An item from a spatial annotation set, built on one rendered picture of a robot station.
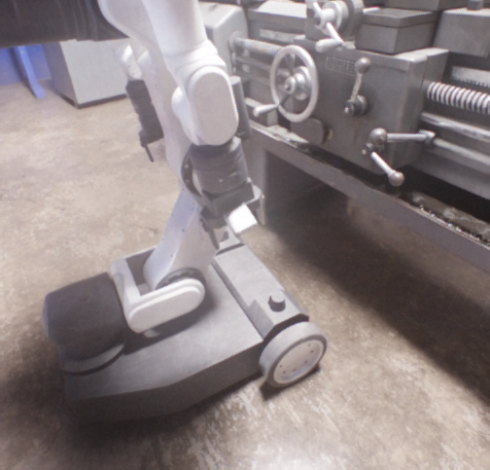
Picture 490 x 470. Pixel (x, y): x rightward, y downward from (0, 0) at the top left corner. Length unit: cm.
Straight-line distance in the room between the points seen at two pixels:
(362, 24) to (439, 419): 101
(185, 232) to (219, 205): 27
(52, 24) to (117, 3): 10
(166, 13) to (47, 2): 22
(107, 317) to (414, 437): 82
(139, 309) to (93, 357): 19
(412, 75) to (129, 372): 96
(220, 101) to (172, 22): 11
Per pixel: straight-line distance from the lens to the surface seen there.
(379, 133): 86
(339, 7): 99
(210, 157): 58
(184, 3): 52
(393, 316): 136
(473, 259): 98
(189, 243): 91
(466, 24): 103
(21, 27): 70
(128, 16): 67
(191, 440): 109
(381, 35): 98
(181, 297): 95
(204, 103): 52
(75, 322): 96
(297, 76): 111
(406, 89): 96
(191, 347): 101
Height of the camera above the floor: 99
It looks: 36 degrees down
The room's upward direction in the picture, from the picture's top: 2 degrees counter-clockwise
